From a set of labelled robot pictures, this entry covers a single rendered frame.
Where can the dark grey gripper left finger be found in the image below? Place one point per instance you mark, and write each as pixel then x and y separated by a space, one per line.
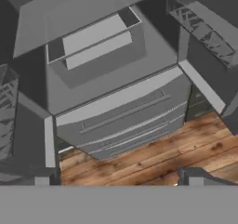
pixel 43 173

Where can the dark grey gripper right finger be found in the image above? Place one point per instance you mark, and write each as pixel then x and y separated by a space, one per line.
pixel 191 173

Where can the grey left fridge door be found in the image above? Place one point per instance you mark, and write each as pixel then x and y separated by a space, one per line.
pixel 29 131

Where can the grey fridge door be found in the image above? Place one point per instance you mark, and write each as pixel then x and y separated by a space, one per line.
pixel 214 45
pixel 29 131

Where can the grey fridge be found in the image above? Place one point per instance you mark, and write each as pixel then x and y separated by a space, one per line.
pixel 102 76

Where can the grey right fridge door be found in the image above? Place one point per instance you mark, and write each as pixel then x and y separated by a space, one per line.
pixel 214 45

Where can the pale grey fridge crisper drawer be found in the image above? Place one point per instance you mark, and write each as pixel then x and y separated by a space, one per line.
pixel 93 42

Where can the clear glass fridge shelf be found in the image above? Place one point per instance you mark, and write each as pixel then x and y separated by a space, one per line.
pixel 77 14

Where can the dark grey base cupboard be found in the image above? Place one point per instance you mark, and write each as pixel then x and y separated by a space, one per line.
pixel 198 105
pixel 62 144

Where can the grey freezer drawer front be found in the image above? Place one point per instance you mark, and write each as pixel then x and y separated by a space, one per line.
pixel 124 122

